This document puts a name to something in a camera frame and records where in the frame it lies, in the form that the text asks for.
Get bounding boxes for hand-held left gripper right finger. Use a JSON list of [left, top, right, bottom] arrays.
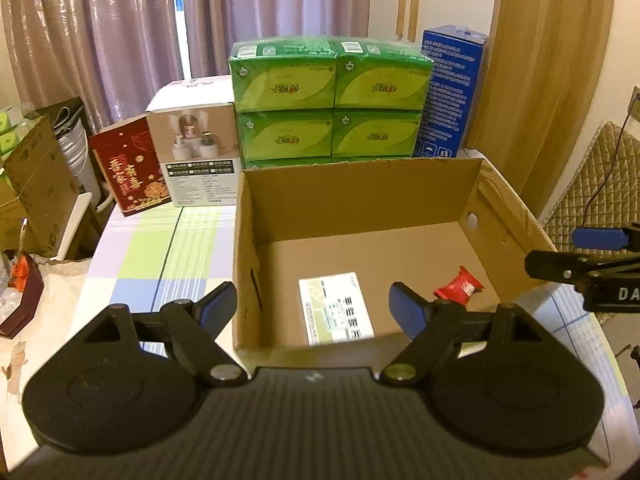
[[378, 281, 556, 387]]

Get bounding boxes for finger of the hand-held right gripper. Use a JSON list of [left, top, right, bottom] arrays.
[[525, 249, 640, 286], [571, 226, 640, 254]]

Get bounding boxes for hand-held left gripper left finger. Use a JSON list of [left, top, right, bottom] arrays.
[[75, 281, 248, 387]]

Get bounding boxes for red candy packet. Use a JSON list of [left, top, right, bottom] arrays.
[[434, 266, 485, 306]]

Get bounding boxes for brown cardboard box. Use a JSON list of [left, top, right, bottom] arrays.
[[231, 156, 558, 370]]

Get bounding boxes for desktop with plaid tablecloth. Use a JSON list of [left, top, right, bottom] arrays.
[[0, 148, 633, 461]]

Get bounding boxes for quilted beige chair cushion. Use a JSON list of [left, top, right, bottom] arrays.
[[542, 120, 640, 256]]

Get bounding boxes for white appliance box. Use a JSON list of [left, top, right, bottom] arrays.
[[145, 76, 241, 208]]

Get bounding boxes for red gift box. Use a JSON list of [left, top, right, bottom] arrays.
[[89, 114, 173, 217]]

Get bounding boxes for wooden door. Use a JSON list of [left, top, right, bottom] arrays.
[[470, 0, 617, 218]]

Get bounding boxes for dark red box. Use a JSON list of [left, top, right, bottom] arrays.
[[0, 249, 46, 339]]

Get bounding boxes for blue milk carton box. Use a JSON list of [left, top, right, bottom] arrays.
[[412, 25, 488, 159]]

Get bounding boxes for white plastic container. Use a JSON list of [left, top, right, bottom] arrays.
[[54, 117, 106, 196]]

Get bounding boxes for brown cardboard carton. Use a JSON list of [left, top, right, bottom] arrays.
[[0, 115, 82, 261]]

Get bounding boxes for pack of green tissue boxes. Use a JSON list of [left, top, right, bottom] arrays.
[[228, 36, 435, 170]]

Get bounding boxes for dark paper bag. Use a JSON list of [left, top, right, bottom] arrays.
[[25, 96, 92, 136]]

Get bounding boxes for small green tissue packs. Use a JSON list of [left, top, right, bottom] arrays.
[[0, 104, 27, 157]]

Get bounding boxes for mauve curtain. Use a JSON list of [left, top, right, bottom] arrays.
[[0, 0, 183, 128], [185, 0, 373, 81]]

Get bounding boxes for thin black power cable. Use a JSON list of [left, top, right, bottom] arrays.
[[582, 100, 637, 226]]

